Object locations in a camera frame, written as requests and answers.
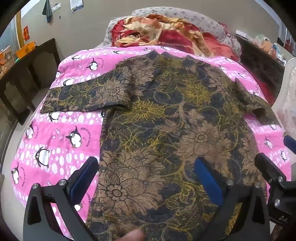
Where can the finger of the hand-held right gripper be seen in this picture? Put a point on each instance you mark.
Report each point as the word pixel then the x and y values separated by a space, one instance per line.
pixel 290 143
pixel 269 165

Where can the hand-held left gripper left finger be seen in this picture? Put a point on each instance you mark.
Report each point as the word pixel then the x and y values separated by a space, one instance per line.
pixel 84 177

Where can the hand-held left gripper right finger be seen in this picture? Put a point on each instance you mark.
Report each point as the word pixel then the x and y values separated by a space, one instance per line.
pixel 208 180

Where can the brown floral shirt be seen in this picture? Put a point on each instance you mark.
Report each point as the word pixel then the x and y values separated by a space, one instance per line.
pixel 161 115

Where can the person's left hand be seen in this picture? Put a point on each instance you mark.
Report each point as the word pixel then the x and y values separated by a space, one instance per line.
pixel 133 235

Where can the white ornate chair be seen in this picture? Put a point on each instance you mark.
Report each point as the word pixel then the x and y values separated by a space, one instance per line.
pixel 286 104

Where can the pink penguin blanket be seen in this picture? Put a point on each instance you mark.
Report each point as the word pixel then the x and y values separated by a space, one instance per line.
pixel 57 143

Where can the dark wooden bedside cabinet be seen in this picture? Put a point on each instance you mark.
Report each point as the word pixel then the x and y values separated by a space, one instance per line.
pixel 259 62

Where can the pile of small household goods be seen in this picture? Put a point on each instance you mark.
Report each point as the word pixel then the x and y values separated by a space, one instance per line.
pixel 268 45

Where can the dark wooden sideboard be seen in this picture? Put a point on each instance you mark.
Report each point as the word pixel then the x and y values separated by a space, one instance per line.
pixel 20 81

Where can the orange box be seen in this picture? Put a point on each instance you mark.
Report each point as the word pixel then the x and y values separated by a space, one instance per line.
pixel 26 49

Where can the grey patterned pillow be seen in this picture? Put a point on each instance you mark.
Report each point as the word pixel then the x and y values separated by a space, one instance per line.
pixel 208 20

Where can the red orange floral quilt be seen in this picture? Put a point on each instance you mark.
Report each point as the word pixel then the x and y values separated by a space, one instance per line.
pixel 175 34

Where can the red paper door sign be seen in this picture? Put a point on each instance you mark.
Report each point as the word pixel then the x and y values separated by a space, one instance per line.
pixel 26 33

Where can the teal hanging towel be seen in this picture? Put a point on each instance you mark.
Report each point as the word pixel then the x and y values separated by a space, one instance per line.
pixel 47 11

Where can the wooden door frame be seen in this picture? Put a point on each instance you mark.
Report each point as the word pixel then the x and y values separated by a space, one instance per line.
pixel 20 30

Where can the white wall calendar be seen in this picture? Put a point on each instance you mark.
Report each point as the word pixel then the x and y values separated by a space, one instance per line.
pixel 76 5

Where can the white wall socket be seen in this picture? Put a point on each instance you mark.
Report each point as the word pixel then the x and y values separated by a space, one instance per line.
pixel 56 7

